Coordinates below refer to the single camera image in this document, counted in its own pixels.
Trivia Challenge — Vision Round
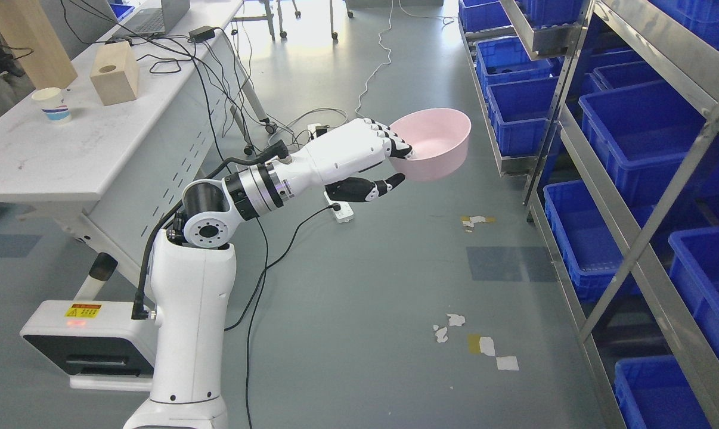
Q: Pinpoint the pink plastic bowl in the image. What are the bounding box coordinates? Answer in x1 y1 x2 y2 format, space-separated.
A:
389 108 472 182

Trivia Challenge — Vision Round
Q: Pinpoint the steel shelf rack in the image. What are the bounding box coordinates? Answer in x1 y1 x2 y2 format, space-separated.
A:
458 1 719 428

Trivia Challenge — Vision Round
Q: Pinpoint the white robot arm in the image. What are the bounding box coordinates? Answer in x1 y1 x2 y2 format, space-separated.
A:
125 141 290 428

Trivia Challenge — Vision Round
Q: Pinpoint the white desk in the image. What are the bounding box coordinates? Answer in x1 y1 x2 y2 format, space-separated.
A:
0 35 243 284

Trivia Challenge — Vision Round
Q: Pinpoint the grey laptop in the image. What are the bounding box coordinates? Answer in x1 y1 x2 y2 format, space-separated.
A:
120 1 190 36

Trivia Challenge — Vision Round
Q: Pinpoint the wooden block with hole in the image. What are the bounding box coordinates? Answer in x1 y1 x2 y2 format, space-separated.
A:
90 41 139 106

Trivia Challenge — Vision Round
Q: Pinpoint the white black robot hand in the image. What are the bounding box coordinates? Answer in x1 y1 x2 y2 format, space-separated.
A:
273 119 414 203

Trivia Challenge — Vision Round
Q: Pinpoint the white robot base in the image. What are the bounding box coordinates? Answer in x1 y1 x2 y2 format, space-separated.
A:
20 253 157 392

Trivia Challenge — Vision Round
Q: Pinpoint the paper cup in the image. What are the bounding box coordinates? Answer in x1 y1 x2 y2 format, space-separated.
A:
32 87 72 125

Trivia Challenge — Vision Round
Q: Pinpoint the tall wooden board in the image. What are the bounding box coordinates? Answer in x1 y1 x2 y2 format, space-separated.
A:
0 1 77 89

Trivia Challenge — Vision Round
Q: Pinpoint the white power strip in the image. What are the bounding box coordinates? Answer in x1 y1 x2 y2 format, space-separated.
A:
323 192 354 223

